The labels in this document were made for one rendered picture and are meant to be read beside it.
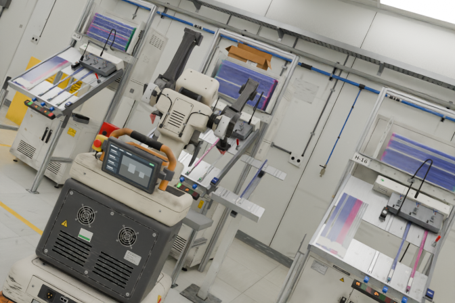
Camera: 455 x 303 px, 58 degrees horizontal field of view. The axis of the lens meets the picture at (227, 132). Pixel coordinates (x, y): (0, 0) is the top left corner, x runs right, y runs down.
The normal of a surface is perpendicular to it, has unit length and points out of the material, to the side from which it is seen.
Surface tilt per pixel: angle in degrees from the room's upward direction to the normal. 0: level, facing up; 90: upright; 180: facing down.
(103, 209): 90
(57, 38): 90
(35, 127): 90
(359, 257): 44
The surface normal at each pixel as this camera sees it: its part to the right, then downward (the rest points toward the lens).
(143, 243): -0.14, -0.03
